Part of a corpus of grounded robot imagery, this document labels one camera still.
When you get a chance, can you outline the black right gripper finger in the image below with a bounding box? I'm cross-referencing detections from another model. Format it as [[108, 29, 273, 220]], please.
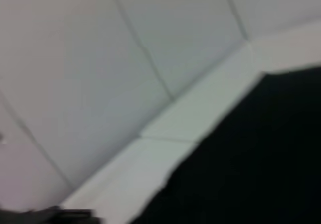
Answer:
[[0, 205, 106, 224]]

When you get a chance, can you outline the black t-shirt with white print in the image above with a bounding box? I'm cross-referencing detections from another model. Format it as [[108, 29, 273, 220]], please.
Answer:
[[130, 67, 321, 224]]

